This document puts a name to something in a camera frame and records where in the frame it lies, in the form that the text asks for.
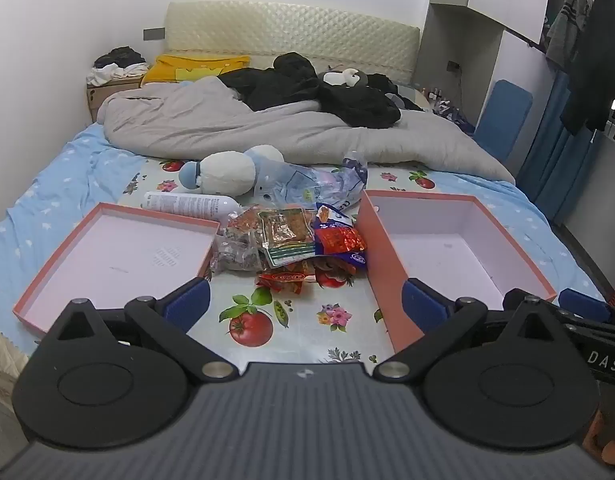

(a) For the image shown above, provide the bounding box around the green label snack packet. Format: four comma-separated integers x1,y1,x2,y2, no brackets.
257,207,318,268

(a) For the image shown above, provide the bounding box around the black clothing pile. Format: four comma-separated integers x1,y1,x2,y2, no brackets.
218,52,403,128

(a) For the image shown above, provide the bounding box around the clear brown snack packet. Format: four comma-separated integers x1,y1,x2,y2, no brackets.
210,232,265,275

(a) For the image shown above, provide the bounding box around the yellow pillow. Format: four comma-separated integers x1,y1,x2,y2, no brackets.
140,54,251,87

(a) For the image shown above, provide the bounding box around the cardboard box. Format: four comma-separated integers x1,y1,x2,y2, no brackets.
86,77,143,123

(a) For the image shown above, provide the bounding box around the white folded garment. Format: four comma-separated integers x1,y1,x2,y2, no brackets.
86,62,150,86

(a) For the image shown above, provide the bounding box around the blue curtain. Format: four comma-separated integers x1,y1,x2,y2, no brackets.
516,70,613,226

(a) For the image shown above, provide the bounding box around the blue white snack packet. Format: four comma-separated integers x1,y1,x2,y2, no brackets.
315,202,368,268

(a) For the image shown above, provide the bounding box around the cluttered side table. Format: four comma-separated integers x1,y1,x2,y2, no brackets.
400,85,475,136

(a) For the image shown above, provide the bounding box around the clear printed plastic bag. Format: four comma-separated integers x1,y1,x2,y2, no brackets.
257,162,368,211

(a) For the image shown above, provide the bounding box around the grey white plush toy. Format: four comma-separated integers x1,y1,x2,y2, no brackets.
317,67,371,88

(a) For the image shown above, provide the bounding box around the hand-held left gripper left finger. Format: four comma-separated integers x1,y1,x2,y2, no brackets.
47,277,238,381

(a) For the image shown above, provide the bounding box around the black folded garment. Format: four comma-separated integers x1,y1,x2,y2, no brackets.
94,46,148,68

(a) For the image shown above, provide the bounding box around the deep pink box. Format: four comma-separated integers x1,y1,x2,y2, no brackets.
356,189,558,356

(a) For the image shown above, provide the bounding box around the black hanging garment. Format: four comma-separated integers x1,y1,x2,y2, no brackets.
560,0,615,133

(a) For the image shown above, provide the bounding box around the white blue plush toy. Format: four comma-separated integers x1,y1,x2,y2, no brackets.
178,145,288,197

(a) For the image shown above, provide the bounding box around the floral tomato print mat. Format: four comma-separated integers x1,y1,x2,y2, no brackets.
122,157,438,366

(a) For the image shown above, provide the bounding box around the cream quilted headboard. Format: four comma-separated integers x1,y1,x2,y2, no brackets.
164,1,421,86

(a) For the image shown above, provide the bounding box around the grey striped hanging garment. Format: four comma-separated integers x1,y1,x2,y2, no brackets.
546,0,594,73

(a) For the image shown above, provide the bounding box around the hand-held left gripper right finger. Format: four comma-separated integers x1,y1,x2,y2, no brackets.
373,278,558,381

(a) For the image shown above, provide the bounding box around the crumpled blue white plastic wrapper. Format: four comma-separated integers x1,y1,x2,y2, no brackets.
341,150,371,196

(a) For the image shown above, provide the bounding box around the blue chair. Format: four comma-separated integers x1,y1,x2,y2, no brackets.
472,80,533,166

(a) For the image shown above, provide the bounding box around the orange clear snack packet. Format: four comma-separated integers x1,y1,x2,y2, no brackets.
226,206,268,241

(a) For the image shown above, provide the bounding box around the red label tofu snack packet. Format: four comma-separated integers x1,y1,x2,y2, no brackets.
254,257,353,293

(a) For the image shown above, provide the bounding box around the white spray bottle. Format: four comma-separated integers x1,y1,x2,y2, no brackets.
142,191,241,221

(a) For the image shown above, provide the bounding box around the blue star bedsheet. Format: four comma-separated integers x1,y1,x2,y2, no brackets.
0,122,608,356

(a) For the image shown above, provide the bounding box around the shallow pink box lid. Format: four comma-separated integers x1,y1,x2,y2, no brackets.
12,202,222,338

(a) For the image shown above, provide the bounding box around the grey duvet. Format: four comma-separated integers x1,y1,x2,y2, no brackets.
97,77,517,184

